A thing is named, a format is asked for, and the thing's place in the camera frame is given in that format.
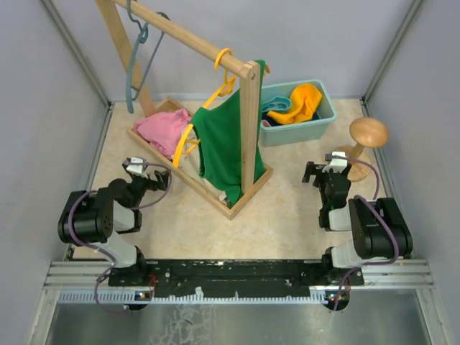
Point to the pink cloth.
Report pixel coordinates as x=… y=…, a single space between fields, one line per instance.
x=163 y=130

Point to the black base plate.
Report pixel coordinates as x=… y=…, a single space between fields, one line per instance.
x=276 y=278

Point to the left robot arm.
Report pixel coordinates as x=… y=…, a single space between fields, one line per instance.
x=96 y=219

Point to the dark blue bucket hat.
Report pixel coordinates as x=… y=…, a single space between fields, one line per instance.
x=273 y=123

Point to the wooden hat stand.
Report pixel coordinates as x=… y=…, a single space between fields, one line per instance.
x=368 y=133

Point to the aluminium rail frame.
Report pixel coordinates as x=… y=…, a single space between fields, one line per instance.
x=87 y=282

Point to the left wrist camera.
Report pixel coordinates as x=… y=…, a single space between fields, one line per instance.
x=135 y=166

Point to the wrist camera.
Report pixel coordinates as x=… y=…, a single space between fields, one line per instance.
x=336 y=162
x=135 y=166

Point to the wooden clothes rack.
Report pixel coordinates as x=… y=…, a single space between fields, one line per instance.
x=250 y=84

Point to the light teal plastic bin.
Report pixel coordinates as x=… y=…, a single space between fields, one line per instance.
x=300 y=132

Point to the green shirt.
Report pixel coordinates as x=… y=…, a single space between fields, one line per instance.
x=220 y=148

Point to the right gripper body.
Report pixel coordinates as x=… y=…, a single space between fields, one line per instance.
x=321 y=181

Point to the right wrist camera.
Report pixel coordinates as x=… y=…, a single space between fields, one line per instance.
x=336 y=162

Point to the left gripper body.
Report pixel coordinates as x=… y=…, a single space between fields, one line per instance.
x=139 y=186

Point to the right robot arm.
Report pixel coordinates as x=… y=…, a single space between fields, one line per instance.
x=378 y=229

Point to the turquoise bucket hat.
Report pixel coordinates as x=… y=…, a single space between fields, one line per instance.
x=278 y=104

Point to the yellow hanger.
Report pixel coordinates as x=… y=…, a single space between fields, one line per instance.
x=191 y=138

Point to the orange bucket hat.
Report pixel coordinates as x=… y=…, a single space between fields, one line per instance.
x=304 y=99

